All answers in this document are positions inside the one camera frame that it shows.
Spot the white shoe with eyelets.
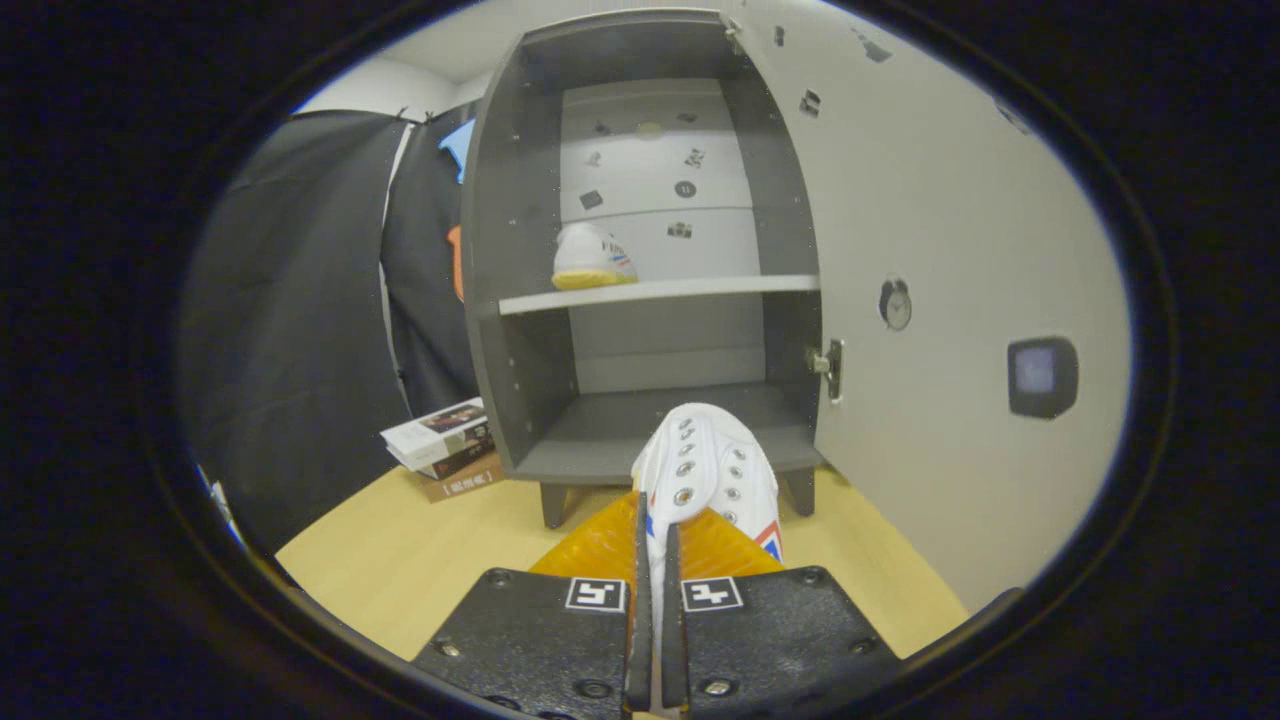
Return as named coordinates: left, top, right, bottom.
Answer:
left=630, top=403, right=783, bottom=713

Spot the white shoe with yellow sole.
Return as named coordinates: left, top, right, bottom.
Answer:
left=552, top=222, right=639, bottom=291

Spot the light grey shoe cabinet door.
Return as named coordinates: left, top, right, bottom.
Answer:
left=720, top=0, right=1136, bottom=616

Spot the brown cover book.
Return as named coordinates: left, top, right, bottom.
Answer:
left=415, top=450, right=508, bottom=504

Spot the black backdrop cloth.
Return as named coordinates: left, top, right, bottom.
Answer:
left=180, top=100, right=481, bottom=556

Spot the grey shoe cabinet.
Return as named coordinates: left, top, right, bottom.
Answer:
left=460, top=10, right=831, bottom=529

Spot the white cover book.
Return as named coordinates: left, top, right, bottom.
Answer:
left=380, top=397, right=491, bottom=471

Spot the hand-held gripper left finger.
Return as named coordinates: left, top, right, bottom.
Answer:
left=412, top=490, right=653, bottom=716

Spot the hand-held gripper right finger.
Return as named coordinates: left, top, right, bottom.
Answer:
left=660, top=507, right=901, bottom=716

